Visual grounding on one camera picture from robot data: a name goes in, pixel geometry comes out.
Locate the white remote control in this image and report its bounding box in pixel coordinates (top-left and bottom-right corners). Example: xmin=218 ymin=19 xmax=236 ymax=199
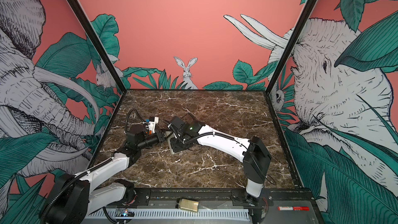
xmin=164 ymin=131 xmax=175 ymax=155

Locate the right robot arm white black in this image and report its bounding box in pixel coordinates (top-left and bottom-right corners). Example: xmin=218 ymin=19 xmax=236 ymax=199
xmin=167 ymin=116 xmax=272 ymax=199

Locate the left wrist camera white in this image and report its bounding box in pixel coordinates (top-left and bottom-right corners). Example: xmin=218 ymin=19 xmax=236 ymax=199
xmin=145 ymin=117 xmax=159 ymax=134

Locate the brass metal box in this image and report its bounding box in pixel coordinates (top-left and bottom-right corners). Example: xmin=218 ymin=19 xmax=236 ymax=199
xmin=177 ymin=199 xmax=199 ymax=213

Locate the small circuit board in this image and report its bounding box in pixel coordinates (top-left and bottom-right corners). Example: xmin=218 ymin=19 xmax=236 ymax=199
xmin=115 ymin=209 xmax=135 ymax=218

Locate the white slotted cable duct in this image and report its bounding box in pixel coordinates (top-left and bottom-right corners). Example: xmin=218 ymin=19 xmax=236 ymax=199
xmin=107 ymin=208 xmax=250 ymax=221

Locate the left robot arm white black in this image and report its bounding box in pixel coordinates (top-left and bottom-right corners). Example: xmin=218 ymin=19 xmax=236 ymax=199
xmin=39 ymin=130 xmax=166 ymax=224

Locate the black mounting rail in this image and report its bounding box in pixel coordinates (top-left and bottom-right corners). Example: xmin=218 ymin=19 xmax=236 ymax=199
xmin=129 ymin=188 xmax=314 ymax=208

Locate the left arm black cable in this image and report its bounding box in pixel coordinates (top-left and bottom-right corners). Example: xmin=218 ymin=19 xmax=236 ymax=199
xmin=124 ymin=108 xmax=147 ymax=133

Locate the red white marker pen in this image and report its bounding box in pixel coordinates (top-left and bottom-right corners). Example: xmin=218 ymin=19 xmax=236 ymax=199
xmin=277 ymin=206 xmax=309 ymax=211

